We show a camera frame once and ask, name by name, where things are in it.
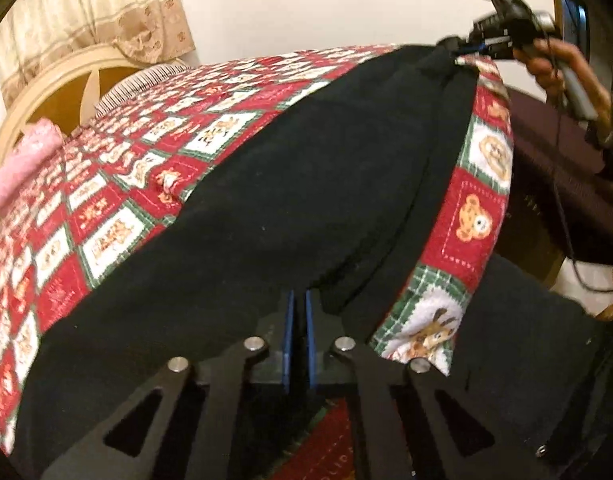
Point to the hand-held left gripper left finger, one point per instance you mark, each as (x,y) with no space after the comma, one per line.
(289,345)

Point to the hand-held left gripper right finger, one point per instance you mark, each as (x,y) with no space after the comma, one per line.
(310,345)

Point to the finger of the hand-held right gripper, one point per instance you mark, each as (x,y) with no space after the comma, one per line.
(454,42)

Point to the black pants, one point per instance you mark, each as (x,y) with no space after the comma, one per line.
(296,185)

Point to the person's right forearm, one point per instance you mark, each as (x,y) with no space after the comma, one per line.
(608,125)

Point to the person's right hand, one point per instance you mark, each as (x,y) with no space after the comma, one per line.
(538,65)

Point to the dark framed screen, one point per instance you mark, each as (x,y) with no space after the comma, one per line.
(572,12)

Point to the dark brown cabinet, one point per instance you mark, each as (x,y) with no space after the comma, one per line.
(546,195)

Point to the person's black clothing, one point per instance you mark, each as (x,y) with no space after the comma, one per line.
(531,360)

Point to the red printed bear blanket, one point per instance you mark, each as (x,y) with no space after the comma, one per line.
(111,170)

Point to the striped pillow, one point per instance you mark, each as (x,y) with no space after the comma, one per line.
(136,85)

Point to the pink pillow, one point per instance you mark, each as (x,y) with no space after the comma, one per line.
(26,160)

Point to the cream wooden headboard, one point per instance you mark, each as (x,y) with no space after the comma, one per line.
(46,95)

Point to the beige patterned curtain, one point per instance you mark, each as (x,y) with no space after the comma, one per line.
(86,5)

